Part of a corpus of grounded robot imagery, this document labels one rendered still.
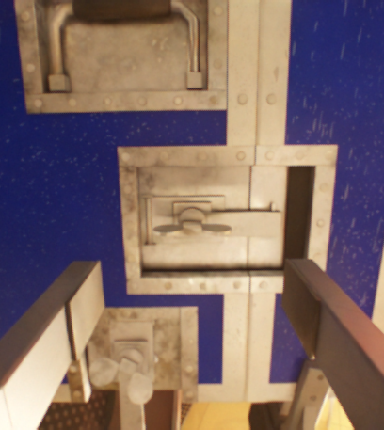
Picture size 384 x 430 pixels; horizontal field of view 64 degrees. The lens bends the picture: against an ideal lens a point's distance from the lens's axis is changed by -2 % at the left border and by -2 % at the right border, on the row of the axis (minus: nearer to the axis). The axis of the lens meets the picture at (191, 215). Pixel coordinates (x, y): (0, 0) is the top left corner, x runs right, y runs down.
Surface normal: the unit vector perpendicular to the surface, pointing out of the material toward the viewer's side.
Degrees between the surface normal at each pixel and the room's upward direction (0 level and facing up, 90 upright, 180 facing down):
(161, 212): 90
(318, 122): 90
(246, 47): 90
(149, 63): 90
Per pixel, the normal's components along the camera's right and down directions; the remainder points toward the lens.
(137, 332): 0.00, 0.08
